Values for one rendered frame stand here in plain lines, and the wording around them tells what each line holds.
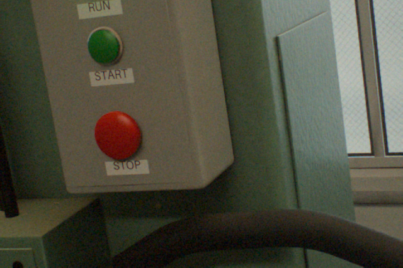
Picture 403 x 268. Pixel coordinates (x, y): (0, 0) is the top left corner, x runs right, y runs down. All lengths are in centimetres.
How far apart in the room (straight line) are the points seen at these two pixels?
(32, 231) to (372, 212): 162
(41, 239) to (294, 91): 20
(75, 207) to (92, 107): 10
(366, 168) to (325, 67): 148
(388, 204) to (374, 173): 8
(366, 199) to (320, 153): 145
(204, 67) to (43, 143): 16
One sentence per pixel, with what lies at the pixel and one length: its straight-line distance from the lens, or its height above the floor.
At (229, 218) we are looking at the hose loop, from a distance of 50.
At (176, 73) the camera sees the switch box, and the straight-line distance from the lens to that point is 46.
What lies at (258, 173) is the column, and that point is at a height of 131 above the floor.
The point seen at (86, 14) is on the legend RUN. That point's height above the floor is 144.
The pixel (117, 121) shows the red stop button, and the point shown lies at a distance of 47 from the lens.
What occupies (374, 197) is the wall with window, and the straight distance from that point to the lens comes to 206.
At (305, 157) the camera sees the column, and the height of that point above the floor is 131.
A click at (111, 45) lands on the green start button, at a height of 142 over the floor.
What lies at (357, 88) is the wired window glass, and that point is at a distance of 208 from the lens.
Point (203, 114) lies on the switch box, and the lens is 48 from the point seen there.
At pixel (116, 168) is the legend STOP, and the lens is 50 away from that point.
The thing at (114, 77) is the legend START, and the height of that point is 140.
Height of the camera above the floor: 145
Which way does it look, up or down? 11 degrees down
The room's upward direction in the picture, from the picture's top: 9 degrees counter-clockwise
